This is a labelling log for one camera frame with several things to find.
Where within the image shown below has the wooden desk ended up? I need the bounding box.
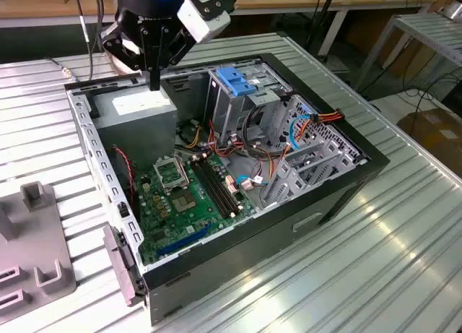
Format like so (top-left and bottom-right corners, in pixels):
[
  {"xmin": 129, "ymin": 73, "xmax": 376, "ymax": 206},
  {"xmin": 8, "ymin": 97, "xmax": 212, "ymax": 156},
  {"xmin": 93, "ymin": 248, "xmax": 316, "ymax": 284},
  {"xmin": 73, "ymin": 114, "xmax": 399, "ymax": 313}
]
[{"xmin": 0, "ymin": 0, "xmax": 438, "ymax": 56}]

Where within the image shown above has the blue plastic drive latch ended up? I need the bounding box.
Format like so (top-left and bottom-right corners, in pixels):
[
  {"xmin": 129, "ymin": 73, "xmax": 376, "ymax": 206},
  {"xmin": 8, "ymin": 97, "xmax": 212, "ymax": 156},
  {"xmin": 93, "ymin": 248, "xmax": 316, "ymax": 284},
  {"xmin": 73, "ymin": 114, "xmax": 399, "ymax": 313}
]
[{"xmin": 217, "ymin": 66, "xmax": 259, "ymax": 98}]

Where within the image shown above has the grey parts rack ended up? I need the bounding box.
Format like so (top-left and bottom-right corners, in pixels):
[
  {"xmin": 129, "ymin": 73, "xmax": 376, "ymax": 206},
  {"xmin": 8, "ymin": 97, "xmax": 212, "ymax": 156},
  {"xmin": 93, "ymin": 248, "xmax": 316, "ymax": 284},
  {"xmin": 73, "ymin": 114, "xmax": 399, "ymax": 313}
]
[{"xmin": 0, "ymin": 181, "xmax": 79, "ymax": 308}]

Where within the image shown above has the grey power supply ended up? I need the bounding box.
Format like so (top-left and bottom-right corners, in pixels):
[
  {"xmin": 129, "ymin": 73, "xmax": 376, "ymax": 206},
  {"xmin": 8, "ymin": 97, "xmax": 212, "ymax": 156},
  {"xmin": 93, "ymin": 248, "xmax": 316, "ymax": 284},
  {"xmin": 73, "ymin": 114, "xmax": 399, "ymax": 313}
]
[{"xmin": 90, "ymin": 82, "xmax": 178, "ymax": 172}]

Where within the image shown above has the green motherboard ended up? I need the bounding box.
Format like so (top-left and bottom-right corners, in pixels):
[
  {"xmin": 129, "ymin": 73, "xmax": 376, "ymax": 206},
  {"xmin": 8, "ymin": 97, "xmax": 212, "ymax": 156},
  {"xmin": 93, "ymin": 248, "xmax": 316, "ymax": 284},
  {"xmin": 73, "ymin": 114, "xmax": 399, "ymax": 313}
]
[{"xmin": 135, "ymin": 151, "xmax": 260, "ymax": 267}]

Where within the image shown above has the metal optical drive cage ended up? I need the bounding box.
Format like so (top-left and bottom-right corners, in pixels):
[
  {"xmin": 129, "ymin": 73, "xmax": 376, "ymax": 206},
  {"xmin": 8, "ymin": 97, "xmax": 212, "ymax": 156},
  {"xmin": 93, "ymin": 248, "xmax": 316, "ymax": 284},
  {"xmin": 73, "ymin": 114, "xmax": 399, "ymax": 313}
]
[{"xmin": 202, "ymin": 62, "xmax": 294, "ymax": 148}]

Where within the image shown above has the red orange wire bundle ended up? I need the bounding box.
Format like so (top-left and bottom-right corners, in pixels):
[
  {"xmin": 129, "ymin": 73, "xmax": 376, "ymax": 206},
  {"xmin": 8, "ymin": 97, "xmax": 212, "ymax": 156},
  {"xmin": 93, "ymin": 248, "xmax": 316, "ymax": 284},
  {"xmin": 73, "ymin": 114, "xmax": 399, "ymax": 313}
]
[{"xmin": 207, "ymin": 118, "xmax": 292, "ymax": 184}]

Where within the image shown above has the metal locking lever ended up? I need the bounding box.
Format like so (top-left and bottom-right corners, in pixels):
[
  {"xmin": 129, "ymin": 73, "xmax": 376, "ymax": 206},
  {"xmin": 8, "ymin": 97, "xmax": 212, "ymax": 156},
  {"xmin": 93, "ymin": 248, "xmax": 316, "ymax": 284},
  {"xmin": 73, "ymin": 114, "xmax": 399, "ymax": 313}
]
[{"xmin": 178, "ymin": 155, "xmax": 191, "ymax": 190}]

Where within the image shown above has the metal disk bay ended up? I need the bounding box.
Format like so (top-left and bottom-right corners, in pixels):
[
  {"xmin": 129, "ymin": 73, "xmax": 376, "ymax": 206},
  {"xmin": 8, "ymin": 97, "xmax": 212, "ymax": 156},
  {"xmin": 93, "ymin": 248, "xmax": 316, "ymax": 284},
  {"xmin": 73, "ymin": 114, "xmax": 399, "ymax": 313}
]
[{"xmin": 259, "ymin": 93, "xmax": 370, "ymax": 209}]

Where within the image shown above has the white camera box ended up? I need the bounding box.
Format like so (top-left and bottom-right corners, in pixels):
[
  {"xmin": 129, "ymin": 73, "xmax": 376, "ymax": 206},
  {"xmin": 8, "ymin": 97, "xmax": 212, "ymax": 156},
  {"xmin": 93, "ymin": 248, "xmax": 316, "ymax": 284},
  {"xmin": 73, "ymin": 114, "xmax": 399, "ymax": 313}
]
[{"xmin": 175, "ymin": 0, "xmax": 232, "ymax": 45}]

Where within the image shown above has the black open PC case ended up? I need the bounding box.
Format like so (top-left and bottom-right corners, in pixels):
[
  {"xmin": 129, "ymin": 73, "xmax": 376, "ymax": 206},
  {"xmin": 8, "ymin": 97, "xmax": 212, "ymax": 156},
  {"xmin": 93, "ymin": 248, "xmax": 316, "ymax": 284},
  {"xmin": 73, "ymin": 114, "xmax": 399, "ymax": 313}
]
[{"xmin": 64, "ymin": 52, "xmax": 391, "ymax": 326}]

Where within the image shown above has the large brown cardboard box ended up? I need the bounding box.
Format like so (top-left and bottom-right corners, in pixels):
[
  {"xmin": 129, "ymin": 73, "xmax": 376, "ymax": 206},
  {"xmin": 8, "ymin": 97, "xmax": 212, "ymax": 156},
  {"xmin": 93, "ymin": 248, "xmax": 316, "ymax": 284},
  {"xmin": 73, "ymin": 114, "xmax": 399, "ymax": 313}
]
[{"xmin": 396, "ymin": 108, "xmax": 462, "ymax": 175}]

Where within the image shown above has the white power supply label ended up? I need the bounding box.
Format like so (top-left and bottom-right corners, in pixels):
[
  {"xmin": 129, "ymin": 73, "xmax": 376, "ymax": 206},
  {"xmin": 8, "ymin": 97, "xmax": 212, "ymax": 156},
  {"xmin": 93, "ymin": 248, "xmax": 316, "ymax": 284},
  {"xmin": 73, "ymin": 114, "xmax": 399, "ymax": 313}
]
[{"xmin": 110, "ymin": 90, "xmax": 171, "ymax": 116}]

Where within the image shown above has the blue expansion slot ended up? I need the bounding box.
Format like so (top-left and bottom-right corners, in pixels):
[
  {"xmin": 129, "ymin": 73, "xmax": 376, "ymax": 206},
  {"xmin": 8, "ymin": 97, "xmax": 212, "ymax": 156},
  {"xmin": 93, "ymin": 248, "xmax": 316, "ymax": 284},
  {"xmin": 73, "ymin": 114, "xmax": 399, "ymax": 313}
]
[{"xmin": 155, "ymin": 222, "xmax": 214, "ymax": 259}]

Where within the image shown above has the metal socket cover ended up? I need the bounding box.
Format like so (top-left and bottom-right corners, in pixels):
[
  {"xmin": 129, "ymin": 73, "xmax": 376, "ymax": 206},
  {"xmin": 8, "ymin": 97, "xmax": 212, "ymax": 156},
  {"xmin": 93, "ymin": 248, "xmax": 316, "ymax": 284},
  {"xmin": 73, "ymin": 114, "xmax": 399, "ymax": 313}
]
[{"xmin": 152, "ymin": 155, "xmax": 191, "ymax": 196}]

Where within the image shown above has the blue data wire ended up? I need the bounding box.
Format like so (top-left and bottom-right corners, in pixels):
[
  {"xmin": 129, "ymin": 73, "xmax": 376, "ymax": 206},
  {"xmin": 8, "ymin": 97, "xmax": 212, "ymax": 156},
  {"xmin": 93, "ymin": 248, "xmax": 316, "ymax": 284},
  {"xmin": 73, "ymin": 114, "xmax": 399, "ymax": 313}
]
[{"xmin": 235, "ymin": 112, "xmax": 314, "ymax": 188}]

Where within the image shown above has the grey case handle panel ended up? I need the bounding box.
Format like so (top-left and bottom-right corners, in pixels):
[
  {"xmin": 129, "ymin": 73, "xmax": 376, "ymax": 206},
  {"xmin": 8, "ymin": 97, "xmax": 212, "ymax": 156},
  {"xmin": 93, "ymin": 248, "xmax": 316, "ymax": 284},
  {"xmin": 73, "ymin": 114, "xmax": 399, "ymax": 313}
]
[{"xmin": 103, "ymin": 224, "xmax": 147, "ymax": 307}]

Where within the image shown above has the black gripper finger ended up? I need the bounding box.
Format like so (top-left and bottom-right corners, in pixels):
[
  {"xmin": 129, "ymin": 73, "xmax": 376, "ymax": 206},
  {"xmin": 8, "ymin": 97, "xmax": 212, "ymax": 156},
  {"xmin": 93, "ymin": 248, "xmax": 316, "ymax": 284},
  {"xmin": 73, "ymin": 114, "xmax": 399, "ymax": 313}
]
[
  {"xmin": 102, "ymin": 20, "xmax": 157, "ymax": 92},
  {"xmin": 154, "ymin": 23, "xmax": 193, "ymax": 92}
]

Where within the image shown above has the black case fan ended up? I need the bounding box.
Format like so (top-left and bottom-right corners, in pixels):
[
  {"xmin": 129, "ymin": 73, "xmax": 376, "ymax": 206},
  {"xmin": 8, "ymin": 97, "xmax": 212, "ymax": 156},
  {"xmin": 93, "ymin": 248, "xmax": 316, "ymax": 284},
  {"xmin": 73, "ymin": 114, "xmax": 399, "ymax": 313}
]
[{"xmin": 112, "ymin": 144, "xmax": 142, "ymax": 222}]

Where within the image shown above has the orange red yellow power wire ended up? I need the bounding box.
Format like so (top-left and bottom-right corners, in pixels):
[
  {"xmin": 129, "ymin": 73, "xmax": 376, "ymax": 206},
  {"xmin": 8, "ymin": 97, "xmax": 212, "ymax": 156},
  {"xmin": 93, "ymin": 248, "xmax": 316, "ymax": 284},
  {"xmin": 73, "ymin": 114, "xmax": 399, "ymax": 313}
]
[{"xmin": 297, "ymin": 108, "xmax": 347, "ymax": 141}]

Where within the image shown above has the black RAM slot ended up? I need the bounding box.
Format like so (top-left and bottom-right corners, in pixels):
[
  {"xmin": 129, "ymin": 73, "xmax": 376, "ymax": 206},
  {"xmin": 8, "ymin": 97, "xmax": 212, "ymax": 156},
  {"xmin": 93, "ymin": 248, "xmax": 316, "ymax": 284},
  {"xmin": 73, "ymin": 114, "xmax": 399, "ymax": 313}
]
[
  {"xmin": 196, "ymin": 159, "xmax": 236, "ymax": 216},
  {"xmin": 201, "ymin": 157, "xmax": 240, "ymax": 212},
  {"xmin": 205, "ymin": 155, "xmax": 244, "ymax": 209},
  {"xmin": 191, "ymin": 160, "xmax": 232, "ymax": 219}
]

